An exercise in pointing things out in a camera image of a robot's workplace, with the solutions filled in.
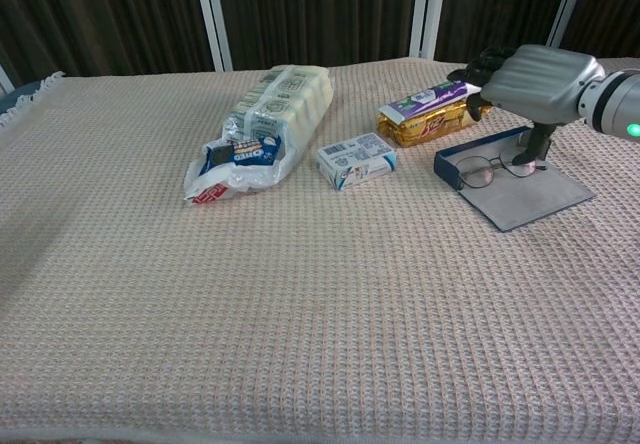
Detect beige waffle tablecloth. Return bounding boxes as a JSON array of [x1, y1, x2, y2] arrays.
[[0, 56, 640, 444]]

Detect blue grey glasses case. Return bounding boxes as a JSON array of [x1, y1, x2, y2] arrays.
[[433, 124, 596, 234]]

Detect small white blue packet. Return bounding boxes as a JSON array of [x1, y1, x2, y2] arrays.
[[314, 131, 399, 192]]

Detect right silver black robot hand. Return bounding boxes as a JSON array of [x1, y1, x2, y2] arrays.
[[446, 43, 609, 178]]

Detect pale yellow tissue pack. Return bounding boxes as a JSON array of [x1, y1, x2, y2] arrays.
[[222, 65, 335, 158]]

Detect white purple toothpaste tube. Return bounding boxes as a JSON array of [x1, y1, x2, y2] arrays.
[[382, 78, 484, 121]]

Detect gold foil snack pack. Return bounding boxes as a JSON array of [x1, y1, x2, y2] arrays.
[[376, 98, 494, 149]]

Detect white plastic bag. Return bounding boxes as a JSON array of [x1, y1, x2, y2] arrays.
[[183, 123, 301, 206]]

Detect thin-framed eyeglasses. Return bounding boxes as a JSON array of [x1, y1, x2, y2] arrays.
[[452, 153, 549, 190]]

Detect blue Oreo cookie pack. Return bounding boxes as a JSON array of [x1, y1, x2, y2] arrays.
[[199, 134, 283, 175]]

